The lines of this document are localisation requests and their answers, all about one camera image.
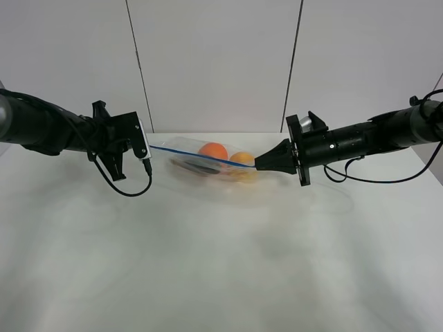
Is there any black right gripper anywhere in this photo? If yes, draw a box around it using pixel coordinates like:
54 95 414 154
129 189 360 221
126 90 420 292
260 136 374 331
255 111 329 187

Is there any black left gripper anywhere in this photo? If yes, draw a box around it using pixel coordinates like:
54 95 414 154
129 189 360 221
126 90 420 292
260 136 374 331
87 100 143 181

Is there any clear zip bag blue seal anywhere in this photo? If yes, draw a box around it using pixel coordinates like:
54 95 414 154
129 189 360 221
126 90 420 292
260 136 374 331
150 136 280 202

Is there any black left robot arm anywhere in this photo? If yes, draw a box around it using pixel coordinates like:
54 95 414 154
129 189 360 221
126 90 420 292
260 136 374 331
1 89 151 181

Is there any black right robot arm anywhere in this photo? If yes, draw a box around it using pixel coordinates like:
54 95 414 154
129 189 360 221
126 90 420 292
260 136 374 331
255 97 442 186

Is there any yellow pear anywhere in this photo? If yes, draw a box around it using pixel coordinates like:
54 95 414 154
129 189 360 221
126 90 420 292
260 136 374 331
229 151 257 183

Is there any orange fruit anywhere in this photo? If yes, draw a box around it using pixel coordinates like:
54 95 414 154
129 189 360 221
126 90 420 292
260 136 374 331
198 142 228 160

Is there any purple eggplant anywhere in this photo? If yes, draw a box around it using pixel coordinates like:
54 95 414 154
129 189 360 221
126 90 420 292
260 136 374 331
171 159 220 176

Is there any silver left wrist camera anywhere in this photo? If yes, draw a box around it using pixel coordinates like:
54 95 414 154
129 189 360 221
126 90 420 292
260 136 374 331
132 118 152 160

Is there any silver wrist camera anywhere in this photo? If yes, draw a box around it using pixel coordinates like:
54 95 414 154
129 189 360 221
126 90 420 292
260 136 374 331
132 118 152 160
299 116 314 133

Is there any black left camera cable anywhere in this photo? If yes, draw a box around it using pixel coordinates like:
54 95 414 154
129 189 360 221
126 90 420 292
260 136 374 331
65 116 154 199

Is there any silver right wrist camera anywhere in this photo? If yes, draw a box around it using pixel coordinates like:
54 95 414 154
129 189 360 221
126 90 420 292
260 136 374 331
299 116 314 133

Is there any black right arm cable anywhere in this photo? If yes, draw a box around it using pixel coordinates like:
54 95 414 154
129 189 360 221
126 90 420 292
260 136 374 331
323 89 443 183

